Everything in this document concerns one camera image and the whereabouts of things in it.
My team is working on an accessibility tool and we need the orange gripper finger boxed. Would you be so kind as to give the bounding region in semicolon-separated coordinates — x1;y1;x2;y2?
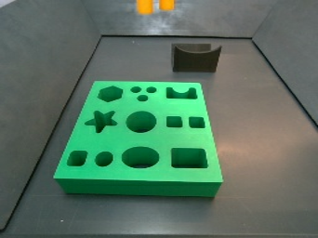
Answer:
136;0;152;15
158;0;174;11

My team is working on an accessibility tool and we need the dark grey U-shaped block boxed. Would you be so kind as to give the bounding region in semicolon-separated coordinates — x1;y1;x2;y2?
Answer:
170;44;221;73

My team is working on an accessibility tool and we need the green shape sorter block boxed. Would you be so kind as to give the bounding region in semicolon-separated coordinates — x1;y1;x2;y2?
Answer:
53;81;221;197

